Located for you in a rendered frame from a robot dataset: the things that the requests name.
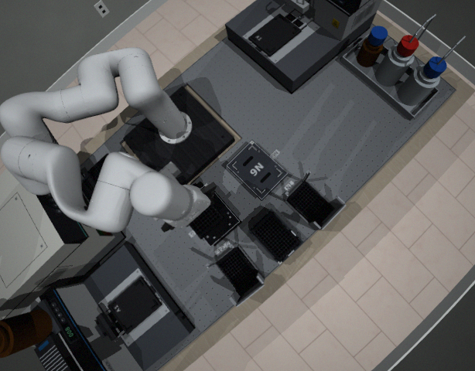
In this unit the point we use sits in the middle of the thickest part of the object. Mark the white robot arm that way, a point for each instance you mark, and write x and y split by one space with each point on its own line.
124 182

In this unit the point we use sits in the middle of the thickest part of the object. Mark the black regrip nest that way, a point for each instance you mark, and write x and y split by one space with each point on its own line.
218 233

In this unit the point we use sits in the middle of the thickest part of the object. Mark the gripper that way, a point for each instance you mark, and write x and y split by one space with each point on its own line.
202 198

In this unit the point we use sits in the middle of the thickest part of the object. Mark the blue bottle cap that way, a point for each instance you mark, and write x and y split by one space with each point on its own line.
378 35
434 70

